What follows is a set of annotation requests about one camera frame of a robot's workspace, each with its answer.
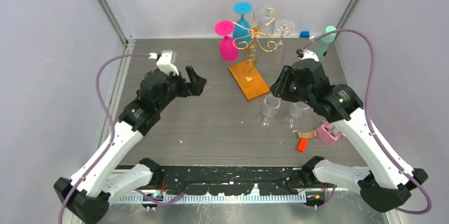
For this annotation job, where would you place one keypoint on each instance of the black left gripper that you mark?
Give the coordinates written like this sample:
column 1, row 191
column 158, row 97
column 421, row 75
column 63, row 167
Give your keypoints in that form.
column 195, row 86

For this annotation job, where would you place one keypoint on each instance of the small blue block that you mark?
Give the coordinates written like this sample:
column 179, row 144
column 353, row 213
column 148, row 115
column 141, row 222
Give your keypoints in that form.
column 304, row 34

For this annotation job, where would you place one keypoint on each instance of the green microphone on tripod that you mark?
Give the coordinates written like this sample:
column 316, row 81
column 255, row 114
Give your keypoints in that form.
column 324, row 42

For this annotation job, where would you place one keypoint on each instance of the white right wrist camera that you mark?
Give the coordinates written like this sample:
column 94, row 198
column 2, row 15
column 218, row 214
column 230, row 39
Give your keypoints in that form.
column 306, row 54

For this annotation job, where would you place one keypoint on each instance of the gold wire glass rack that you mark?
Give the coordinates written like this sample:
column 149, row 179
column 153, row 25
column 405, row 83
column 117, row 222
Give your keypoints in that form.
column 245, row 72

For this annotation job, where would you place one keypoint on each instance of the clear wine glass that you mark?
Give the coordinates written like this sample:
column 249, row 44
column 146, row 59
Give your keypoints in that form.
column 269, row 110
column 296, row 112
column 267, row 19

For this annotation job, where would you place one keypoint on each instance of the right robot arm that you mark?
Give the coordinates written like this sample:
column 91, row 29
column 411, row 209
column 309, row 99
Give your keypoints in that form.
column 386, row 182

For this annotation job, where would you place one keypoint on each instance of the pink wine glass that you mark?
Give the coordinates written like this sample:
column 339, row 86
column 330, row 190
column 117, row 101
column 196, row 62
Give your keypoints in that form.
column 228, row 52

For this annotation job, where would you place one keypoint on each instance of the blue wine glass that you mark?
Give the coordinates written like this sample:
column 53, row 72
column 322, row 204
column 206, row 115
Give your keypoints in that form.
column 241, row 32

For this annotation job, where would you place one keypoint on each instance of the small orange block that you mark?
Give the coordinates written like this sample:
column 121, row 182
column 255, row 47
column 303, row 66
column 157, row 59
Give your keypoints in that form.
column 302, row 145

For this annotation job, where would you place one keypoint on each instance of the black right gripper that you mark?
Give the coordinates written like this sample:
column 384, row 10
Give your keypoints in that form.
column 279, row 88

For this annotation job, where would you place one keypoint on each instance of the clear flute glass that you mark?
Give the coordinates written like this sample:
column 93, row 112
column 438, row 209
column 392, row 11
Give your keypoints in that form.
column 285, row 27

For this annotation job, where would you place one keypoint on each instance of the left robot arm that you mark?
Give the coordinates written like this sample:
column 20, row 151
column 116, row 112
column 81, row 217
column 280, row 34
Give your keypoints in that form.
column 89, row 193

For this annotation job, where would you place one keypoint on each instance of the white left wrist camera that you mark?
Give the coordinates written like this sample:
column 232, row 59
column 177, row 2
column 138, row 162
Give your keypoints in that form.
column 166, row 62

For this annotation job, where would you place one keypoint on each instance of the black base bar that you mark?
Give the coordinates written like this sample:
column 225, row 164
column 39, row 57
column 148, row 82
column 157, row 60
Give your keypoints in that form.
column 232, row 180

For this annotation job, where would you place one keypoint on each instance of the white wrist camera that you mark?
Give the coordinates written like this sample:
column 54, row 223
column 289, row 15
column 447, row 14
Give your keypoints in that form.
column 166, row 62
column 306, row 54

